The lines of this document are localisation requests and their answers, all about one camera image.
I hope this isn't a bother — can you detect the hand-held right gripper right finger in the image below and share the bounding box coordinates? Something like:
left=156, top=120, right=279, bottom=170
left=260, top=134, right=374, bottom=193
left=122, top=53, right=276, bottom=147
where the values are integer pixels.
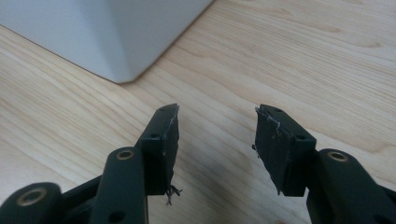
left=251, top=104, right=318, bottom=198

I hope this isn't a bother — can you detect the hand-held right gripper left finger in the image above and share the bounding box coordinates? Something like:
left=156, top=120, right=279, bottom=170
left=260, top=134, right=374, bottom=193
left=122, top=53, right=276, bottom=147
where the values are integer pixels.
left=134, top=103, right=183, bottom=206

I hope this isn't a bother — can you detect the white plastic bin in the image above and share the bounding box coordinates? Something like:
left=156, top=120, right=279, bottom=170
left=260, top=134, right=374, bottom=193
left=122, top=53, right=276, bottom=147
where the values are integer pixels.
left=0, top=0, right=216, bottom=84

